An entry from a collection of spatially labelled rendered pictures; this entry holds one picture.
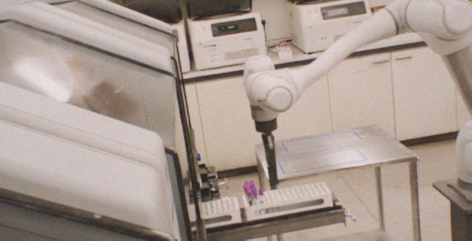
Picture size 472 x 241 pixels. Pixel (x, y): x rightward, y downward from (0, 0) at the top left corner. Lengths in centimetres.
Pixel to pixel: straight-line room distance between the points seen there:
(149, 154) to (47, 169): 16
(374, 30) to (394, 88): 263
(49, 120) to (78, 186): 16
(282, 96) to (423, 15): 49
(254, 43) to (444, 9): 255
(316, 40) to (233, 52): 64
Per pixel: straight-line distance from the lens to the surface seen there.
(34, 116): 68
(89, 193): 54
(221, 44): 402
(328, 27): 415
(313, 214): 184
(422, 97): 452
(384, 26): 180
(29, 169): 54
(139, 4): 423
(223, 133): 416
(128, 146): 67
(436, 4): 167
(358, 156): 226
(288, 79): 155
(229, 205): 184
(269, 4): 467
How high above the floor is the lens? 165
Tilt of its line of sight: 15 degrees down
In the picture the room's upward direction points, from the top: 8 degrees counter-clockwise
